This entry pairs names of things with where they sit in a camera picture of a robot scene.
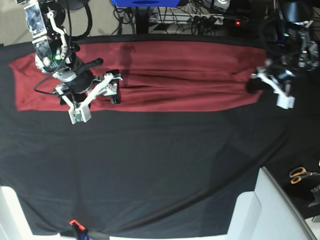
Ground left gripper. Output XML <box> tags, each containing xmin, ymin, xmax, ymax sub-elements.
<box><xmin>245</xmin><ymin>58</ymin><xmax>296</xmax><ymax>109</ymax></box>

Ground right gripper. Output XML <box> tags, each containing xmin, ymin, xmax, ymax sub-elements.
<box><xmin>53</xmin><ymin>68</ymin><xmax>123</xmax><ymax>125</ymax></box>

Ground maroon long-sleeve T-shirt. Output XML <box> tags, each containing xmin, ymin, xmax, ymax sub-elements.
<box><xmin>7</xmin><ymin>41</ymin><xmax>267</xmax><ymax>113</ymax></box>

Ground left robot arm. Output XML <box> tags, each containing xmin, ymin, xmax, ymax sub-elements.
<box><xmin>246</xmin><ymin>0</ymin><xmax>320</xmax><ymax>110</ymax></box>

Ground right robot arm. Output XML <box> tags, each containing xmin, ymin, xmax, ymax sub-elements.
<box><xmin>17</xmin><ymin>0</ymin><xmax>123</xmax><ymax>124</ymax></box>

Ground black table cloth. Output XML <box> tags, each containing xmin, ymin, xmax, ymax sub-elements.
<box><xmin>0</xmin><ymin>34</ymin><xmax>320</xmax><ymax>239</ymax></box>

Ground blue orange clamp bottom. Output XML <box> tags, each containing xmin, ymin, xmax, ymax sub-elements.
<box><xmin>69</xmin><ymin>219</ymin><xmax>92</xmax><ymax>240</ymax></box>

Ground blue plastic bin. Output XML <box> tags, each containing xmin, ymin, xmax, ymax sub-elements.
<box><xmin>110</xmin><ymin>0</ymin><xmax>180</xmax><ymax>8</ymax></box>

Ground white power strip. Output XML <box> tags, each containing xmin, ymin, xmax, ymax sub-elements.
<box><xmin>149</xmin><ymin>12</ymin><xmax>249</xmax><ymax>27</ymax></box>

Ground yellow handled scissors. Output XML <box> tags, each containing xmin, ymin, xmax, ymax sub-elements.
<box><xmin>289</xmin><ymin>167</ymin><xmax>320</xmax><ymax>185</ymax></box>

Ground black table leg post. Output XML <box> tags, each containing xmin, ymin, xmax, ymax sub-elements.
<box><xmin>133</xmin><ymin>7</ymin><xmax>153</xmax><ymax>34</ymax></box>

